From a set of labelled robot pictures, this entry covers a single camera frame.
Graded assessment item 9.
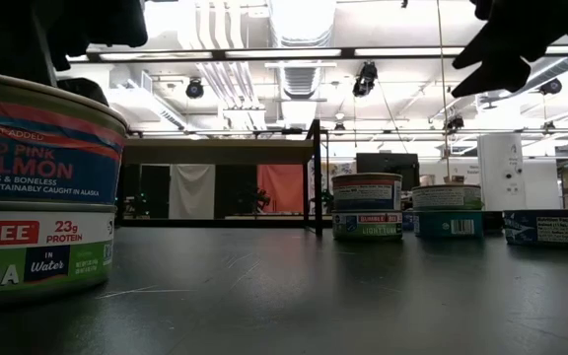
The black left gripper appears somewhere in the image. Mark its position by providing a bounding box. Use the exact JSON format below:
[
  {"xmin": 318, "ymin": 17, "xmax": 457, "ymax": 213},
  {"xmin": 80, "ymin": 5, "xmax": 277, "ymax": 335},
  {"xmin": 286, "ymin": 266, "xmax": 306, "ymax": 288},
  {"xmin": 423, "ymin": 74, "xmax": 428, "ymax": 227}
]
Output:
[{"xmin": 0, "ymin": 0, "xmax": 150, "ymax": 107}]

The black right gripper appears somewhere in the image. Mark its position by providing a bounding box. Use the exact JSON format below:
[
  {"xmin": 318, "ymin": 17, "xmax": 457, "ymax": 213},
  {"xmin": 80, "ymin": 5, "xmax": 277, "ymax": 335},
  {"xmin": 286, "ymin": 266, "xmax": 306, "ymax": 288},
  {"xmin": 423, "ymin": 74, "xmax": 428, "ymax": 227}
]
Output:
[{"xmin": 453, "ymin": 0, "xmax": 568, "ymax": 97}]

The pink salmon can blue label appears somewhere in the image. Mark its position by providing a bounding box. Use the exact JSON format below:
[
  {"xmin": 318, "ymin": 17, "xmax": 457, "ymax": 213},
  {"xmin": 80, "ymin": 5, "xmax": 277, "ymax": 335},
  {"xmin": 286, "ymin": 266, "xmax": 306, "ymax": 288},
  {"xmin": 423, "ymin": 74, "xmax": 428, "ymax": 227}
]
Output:
[
  {"xmin": 331, "ymin": 172, "xmax": 403, "ymax": 213},
  {"xmin": 0, "ymin": 68, "xmax": 128, "ymax": 206}
]

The dark blue seafood can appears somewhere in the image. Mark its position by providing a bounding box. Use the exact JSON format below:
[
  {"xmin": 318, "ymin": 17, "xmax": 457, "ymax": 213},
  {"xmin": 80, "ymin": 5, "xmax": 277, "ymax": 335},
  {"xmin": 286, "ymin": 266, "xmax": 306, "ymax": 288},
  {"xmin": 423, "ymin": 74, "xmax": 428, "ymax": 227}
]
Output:
[{"xmin": 503, "ymin": 208, "xmax": 568, "ymax": 247}]

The teal labelled seafood can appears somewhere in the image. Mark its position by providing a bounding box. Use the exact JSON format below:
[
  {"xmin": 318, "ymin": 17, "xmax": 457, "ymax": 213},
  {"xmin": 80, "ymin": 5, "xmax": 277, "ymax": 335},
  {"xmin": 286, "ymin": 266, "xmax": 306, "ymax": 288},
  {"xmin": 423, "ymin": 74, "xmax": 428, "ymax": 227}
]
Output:
[{"xmin": 413, "ymin": 209, "xmax": 485, "ymax": 240}]

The thin hanging pole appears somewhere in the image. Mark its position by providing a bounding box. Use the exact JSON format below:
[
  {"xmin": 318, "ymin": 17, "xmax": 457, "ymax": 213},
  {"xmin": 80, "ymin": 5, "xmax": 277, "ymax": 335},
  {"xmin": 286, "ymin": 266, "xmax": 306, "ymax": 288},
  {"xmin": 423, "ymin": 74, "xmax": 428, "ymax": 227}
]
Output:
[{"xmin": 435, "ymin": 0, "xmax": 452, "ymax": 184}]

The white cylindrical column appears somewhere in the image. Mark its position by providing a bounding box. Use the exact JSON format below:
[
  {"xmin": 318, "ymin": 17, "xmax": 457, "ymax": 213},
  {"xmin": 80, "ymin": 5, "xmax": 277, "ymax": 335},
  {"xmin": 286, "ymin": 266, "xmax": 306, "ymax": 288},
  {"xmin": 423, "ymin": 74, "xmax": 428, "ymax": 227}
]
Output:
[{"xmin": 476, "ymin": 132, "xmax": 529, "ymax": 213}]

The black computer monitor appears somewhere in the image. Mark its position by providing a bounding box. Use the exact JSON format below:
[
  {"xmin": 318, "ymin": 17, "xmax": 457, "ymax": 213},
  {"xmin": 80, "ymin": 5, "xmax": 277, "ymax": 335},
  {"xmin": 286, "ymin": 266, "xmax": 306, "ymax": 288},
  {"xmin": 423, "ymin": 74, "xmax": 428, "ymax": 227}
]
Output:
[{"xmin": 355, "ymin": 152, "xmax": 421, "ymax": 192}]

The white curtain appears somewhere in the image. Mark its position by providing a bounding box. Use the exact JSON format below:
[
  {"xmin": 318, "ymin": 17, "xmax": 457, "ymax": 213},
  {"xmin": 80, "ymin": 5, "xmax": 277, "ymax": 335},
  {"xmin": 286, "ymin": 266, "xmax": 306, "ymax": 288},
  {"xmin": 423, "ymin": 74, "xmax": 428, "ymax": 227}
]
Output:
[{"xmin": 169, "ymin": 164, "xmax": 217, "ymax": 220}]

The orange curtain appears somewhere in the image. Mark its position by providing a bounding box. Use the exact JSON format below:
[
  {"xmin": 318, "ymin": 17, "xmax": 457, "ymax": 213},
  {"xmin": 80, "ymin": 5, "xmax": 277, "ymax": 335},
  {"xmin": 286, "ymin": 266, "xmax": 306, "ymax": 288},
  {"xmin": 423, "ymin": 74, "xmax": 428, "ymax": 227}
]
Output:
[{"xmin": 256, "ymin": 164, "xmax": 307, "ymax": 215}]

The black ceiling mounted camera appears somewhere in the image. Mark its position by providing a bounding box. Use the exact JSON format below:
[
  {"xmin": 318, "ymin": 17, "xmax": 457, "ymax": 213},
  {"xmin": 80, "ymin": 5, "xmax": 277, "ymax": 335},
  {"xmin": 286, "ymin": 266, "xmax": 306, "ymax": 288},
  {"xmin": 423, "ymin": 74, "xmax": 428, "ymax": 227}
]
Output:
[
  {"xmin": 184, "ymin": 77, "xmax": 206, "ymax": 101},
  {"xmin": 351, "ymin": 60, "xmax": 380, "ymax": 99},
  {"xmin": 538, "ymin": 77, "xmax": 564, "ymax": 97},
  {"xmin": 443, "ymin": 113, "xmax": 465, "ymax": 132}
]

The wooden shelf black frame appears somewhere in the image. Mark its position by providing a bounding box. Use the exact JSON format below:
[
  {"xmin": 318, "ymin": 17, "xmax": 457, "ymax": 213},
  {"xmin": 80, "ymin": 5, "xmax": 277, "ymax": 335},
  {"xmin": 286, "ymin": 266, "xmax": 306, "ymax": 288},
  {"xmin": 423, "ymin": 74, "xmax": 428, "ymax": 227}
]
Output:
[{"xmin": 115, "ymin": 117, "xmax": 325, "ymax": 237}]

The silver ceiling ventilation duct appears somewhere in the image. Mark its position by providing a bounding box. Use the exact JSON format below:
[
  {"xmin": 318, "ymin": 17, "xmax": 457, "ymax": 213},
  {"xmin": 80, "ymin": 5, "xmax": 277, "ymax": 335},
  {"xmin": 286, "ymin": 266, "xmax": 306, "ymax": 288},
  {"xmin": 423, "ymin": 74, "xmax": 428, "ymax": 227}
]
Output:
[{"xmin": 266, "ymin": 0, "xmax": 338, "ymax": 133}]

